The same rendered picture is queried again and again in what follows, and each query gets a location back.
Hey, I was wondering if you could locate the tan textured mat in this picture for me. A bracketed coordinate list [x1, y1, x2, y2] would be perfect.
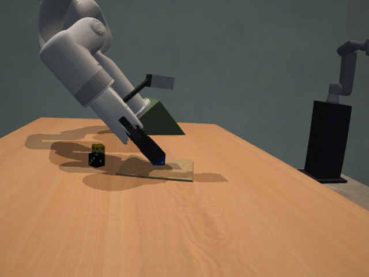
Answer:
[116, 155, 193, 182]

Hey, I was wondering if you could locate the yellow die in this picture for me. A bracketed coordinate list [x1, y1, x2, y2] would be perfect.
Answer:
[92, 144, 105, 154]

